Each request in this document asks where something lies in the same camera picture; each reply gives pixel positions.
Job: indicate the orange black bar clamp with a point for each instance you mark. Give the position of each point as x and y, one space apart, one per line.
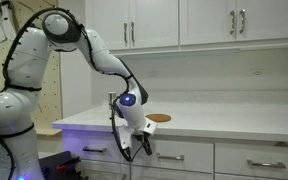
61 167

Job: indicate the white wall outlet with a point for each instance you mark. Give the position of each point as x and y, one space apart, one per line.
257 72

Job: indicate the white drawer with wooden sides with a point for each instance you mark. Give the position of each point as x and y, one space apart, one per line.
197 153

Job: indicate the round cork mat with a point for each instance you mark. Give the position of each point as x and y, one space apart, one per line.
159 118

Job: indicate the black cart table top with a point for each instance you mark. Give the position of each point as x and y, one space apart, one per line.
52 166

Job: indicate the white upper cabinet door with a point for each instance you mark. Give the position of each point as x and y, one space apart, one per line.
207 21
155 23
274 18
105 16

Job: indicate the white lower cabinet door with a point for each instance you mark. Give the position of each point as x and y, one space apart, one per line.
100 171
170 175

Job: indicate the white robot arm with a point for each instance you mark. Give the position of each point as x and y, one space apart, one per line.
27 56

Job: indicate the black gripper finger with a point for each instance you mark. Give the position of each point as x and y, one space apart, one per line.
148 148

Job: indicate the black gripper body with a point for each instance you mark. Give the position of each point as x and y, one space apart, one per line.
142 138

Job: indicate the white cabinet door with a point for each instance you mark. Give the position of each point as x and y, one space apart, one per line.
155 23
170 175
105 16
207 21
100 171
274 18

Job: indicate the white drawer front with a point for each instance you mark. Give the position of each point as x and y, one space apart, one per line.
74 143
230 156

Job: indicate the wooden pegboard wall panel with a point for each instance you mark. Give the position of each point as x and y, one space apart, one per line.
50 83

